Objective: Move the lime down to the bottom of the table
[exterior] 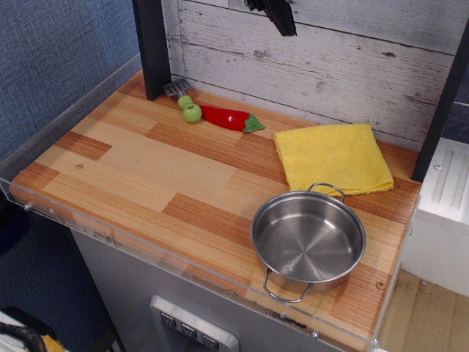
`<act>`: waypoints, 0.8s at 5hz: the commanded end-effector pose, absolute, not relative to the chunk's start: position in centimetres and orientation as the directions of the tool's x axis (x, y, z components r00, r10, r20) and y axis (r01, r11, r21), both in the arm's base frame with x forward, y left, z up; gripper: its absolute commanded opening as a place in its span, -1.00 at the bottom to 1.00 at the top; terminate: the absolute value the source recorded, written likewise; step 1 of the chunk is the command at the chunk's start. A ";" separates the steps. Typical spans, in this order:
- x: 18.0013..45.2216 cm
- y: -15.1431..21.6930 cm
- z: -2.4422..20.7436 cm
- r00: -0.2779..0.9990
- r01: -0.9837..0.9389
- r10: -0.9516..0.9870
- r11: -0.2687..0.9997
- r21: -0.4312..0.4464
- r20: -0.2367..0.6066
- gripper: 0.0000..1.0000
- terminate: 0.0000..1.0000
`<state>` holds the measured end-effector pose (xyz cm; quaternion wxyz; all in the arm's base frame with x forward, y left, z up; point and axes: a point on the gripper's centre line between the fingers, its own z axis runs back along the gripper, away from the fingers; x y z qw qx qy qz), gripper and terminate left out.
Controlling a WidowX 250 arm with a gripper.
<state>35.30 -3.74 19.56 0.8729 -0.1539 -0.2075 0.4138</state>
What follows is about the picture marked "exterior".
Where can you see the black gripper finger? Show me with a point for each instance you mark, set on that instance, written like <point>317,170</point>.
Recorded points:
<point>280,13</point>

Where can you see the red toy chili pepper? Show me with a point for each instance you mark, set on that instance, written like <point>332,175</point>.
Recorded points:
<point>234,120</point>

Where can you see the green handled toy spatula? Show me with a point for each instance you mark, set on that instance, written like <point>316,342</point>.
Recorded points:
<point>191,112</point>

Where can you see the yellow folded cloth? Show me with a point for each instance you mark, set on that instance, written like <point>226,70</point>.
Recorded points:
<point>346,156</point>

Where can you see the stainless steel pot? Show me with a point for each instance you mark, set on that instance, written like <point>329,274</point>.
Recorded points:
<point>308,242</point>

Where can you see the white ribbed cabinet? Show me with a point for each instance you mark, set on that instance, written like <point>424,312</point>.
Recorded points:
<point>436,246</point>

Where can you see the brass screw right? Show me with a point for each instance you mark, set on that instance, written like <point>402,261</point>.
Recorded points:
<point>381,285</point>

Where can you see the grey toy fridge cabinet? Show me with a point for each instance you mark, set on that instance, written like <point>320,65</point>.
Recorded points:
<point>127,283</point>

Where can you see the clear acrylic table guard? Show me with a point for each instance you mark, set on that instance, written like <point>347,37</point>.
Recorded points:
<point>183,196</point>

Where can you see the silver dispenser button panel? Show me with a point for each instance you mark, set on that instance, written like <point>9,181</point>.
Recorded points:
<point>181,330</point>

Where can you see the left black vertical post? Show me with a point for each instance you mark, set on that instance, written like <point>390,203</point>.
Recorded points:
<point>151,33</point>

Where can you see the black vertical post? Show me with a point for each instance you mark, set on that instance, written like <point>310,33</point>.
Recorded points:
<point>151,33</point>
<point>447,98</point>

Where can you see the right black vertical post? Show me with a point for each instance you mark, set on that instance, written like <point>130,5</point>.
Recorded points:
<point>447,98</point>

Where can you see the yellow object with black hose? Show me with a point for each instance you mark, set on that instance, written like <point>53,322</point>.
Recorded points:
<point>21,338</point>

